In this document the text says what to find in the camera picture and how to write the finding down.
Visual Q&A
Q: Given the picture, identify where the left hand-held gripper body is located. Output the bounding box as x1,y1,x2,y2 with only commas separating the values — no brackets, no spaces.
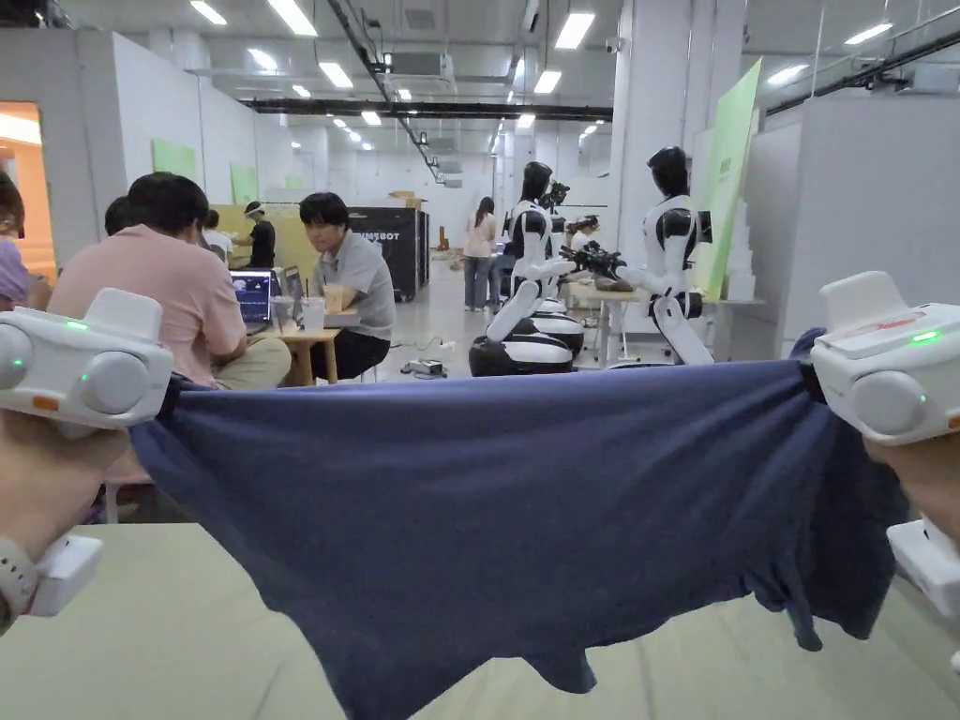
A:
0,288,175,618

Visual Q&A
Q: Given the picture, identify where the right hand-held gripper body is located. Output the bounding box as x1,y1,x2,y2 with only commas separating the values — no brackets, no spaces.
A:
809,271,960,601

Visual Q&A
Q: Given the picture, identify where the dark blue shirt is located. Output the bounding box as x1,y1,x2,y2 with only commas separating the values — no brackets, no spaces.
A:
128,358,912,720

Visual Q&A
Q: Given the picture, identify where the person's left hand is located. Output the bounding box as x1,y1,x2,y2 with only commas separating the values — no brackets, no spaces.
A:
0,411,132,560

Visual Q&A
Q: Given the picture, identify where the person's right hand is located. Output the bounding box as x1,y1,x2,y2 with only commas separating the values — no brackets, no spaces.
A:
862,430,960,541

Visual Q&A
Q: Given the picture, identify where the white stool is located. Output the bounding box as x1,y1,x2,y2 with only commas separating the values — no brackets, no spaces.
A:
99,449,160,525

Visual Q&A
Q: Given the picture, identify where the small wooden table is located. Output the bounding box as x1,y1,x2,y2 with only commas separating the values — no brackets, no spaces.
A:
232,265,363,388

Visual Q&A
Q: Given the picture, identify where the black and white humanoid robot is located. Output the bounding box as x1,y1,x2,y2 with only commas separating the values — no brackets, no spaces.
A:
468,160,627,378
614,145,720,368

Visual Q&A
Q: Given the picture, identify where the light wooden table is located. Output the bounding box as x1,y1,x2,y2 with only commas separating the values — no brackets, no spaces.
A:
563,278,768,370

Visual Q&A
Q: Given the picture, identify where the pale green board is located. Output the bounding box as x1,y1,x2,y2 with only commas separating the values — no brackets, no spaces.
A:
691,58,764,303

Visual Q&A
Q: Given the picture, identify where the bed with pale green sheet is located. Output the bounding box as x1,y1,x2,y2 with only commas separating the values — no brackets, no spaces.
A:
0,522,960,720

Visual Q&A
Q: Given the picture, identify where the large black crate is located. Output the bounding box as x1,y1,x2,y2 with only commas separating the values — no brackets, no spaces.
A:
344,205,432,305

